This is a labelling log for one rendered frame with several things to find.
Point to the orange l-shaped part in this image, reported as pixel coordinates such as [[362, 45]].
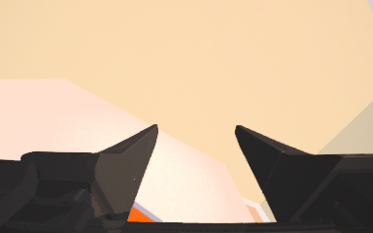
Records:
[[138, 216]]

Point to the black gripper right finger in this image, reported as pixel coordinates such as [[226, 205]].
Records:
[[291, 179]]

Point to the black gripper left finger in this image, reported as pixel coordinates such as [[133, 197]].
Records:
[[115, 173]]

